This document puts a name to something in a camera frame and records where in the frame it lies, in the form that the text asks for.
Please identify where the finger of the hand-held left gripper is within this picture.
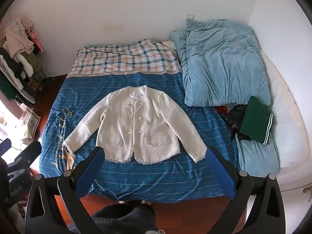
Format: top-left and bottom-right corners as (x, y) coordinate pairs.
(7, 141), (42, 186)
(0, 138), (12, 156)

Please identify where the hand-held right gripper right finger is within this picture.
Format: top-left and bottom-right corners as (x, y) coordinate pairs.
(205, 147), (286, 234)

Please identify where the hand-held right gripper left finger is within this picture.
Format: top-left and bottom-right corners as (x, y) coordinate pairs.
(24, 146), (105, 234)

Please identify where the white fuzzy jacket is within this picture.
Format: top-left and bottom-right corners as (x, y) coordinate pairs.
(63, 85), (208, 164)

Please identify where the beige tote bag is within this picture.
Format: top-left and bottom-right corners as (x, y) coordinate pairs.
(18, 102), (41, 142)

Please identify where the light blue blanket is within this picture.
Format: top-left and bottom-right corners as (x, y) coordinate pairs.
(235, 132), (280, 176)

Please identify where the person's dark fleece clothing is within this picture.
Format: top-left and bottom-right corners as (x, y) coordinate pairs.
(91, 203), (156, 234)

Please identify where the black garment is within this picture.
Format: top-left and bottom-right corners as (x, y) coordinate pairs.
(221, 104), (251, 141)

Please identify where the green garment with white stripes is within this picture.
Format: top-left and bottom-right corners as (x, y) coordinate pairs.
(239, 96), (274, 145)

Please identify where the blue striped printed bedsheet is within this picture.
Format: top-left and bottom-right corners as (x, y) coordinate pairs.
(39, 72), (240, 201)

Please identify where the white quilted mattress pad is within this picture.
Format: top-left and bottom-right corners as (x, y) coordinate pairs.
(258, 49), (306, 168)

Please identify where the light blue duvet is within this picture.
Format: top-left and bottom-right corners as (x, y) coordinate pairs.
(169, 19), (271, 107)

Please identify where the plaid blanket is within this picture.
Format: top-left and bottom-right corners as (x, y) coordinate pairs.
(68, 38), (183, 78)

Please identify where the cream pillow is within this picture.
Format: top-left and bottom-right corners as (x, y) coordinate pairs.
(161, 40), (178, 56)

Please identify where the white bed frame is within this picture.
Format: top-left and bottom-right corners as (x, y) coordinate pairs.
(275, 161), (312, 197)

